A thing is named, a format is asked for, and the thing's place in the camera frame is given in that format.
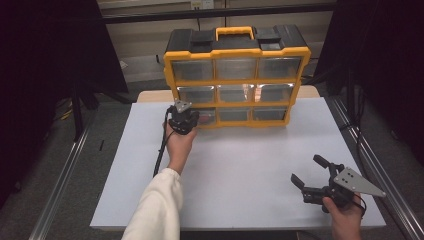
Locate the person's left hand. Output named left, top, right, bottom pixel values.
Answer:
left=162, top=121, right=198, bottom=174

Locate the aluminium floor rail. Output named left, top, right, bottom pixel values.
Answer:
left=28, top=126, right=91, bottom=240
left=328, top=96, right=424, bottom=240

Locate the right hand-held gripper cable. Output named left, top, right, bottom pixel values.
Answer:
left=353, top=193, right=368, bottom=219

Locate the black curtain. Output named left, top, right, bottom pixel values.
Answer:
left=0, top=0, right=129, bottom=208
left=313, top=0, right=424, bottom=164

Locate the grid of clear drawers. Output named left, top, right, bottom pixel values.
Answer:
left=170, top=56, right=304, bottom=122

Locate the black floor cable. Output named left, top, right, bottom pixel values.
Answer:
left=339, top=86, right=368, bottom=168

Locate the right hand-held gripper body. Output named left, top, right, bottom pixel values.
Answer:
left=323, top=166, right=388, bottom=208

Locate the yellow black drawer organizer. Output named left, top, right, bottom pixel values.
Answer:
left=162, top=24, right=312, bottom=130

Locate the white wall socket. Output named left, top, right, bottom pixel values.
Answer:
left=190, top=0, right=215, bottom=10

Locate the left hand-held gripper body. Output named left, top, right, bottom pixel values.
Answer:
left=167, top=99, right=200, bottom=136

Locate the clear plastic drawer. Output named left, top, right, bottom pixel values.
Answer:
left=193, top=107, right=217, bottom=125

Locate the black metal stand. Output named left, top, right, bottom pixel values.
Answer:
left=69, top=76, right=134, bottom=143

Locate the person's right hand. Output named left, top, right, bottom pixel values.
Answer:
left=321, top=194, right=367, bottom=235

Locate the black horizontal bar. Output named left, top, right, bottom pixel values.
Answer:
left=99, top=2, right=338, bottom=24

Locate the yellow floor cable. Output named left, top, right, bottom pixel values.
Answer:
left=59, top=99, right=75, bottom=121

